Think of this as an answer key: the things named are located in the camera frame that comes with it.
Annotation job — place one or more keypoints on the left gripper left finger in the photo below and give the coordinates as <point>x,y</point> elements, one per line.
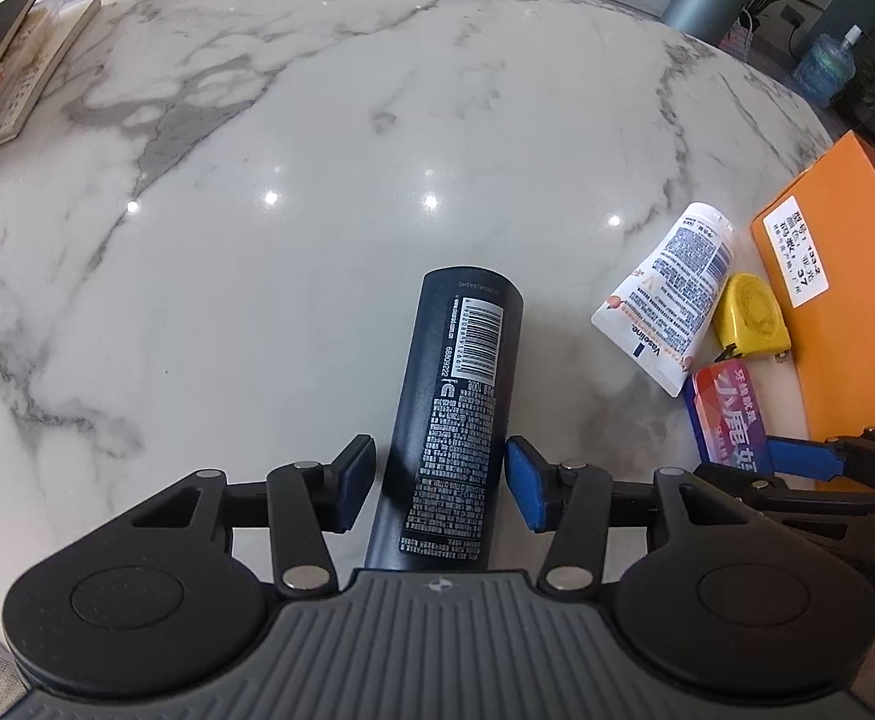
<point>306,500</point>

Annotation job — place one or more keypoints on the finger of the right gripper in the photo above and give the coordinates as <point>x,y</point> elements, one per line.
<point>804,458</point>

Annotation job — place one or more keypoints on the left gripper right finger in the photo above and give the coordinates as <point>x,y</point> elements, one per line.
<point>573,503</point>

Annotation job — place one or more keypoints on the dark blue cylindrical bottle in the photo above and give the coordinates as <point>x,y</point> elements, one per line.
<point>437,503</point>

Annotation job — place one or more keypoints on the yellow tape measure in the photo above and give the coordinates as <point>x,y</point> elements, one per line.
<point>749,321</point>

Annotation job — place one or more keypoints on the white hand cream tube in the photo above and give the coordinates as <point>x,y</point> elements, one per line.
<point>659,314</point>

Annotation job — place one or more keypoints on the red blue floss box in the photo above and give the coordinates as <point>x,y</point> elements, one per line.
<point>725,417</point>

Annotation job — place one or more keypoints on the orange cardboard shoe box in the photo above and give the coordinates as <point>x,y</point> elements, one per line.
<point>817,243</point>

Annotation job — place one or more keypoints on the blue water jug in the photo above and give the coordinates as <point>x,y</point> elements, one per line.
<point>827,67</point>

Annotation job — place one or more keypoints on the stack of books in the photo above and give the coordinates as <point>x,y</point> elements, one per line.
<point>35,36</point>

